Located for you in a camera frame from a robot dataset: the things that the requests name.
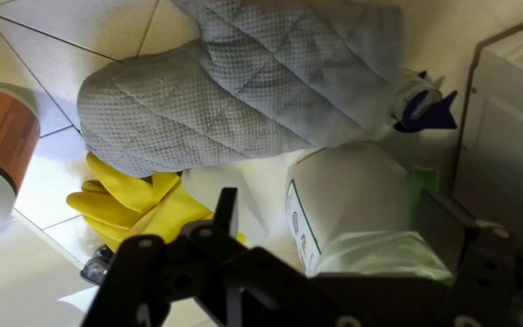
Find grey quilted oven mitt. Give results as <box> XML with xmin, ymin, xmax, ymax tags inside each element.
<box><xmin>76</xmin><ymin>0</ymin><xmax>405</xmax><ymax>178</ymax></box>

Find blue and white item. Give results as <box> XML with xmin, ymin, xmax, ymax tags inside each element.
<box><xmin>390</xmin><ymin>69</ymin><xmax>459</xmax><ymax>135</ymax></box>

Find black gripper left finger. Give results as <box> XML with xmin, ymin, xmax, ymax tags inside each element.
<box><xmin>79</xmin><ymin>187</ymin><xmax>312</xmax><ymax>327</ymax></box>

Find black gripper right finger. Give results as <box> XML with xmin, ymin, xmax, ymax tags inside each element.
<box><xmin>414</xmin><ymin>189</ymin><xmax>523</xmax><ymax>327</ymax></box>

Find white bin with green lid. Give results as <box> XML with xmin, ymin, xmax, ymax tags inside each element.
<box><xmin>285</xmin><ymin>142</ymin><xmax>457</xmax><ymax>287</ymax></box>

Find yellow rubber gloves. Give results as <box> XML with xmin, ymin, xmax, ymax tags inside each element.
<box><xmin>65</xmin><ymin>151</ymin><xmax>248</xmax><ymax>253</ymax></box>

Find round metal sink strainer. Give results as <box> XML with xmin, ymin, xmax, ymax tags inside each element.
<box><xmin>78</xmin><ymin>244</ymin><xmax>114</xmax><ymax>287</ymax></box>

